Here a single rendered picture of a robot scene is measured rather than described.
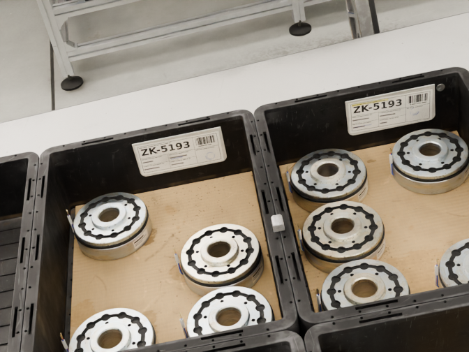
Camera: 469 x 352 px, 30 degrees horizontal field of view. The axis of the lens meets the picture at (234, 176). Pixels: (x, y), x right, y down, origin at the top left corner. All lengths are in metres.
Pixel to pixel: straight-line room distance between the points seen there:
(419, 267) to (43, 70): 2.36
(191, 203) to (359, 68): 0.56
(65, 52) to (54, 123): 1.37
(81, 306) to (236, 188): 0.28
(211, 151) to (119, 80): 1.88
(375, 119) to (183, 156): 0.27
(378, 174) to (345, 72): 0.47
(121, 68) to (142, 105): 1.48
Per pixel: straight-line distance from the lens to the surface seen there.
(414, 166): 1.19
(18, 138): 1.70
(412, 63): 1.68
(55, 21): 3.01
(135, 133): 1.22
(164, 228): 1.21
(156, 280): 1.14
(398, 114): 1.25
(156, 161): 1.24
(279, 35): 3.15
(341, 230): 1.13
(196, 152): 1.23
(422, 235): 1.14
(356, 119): 1.24
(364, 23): 1.90
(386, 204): 1.18
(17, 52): 3.46
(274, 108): 1.20
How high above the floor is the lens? 1.63
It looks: 40 degrees down
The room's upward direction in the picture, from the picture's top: 12 degrees counter-clockwise
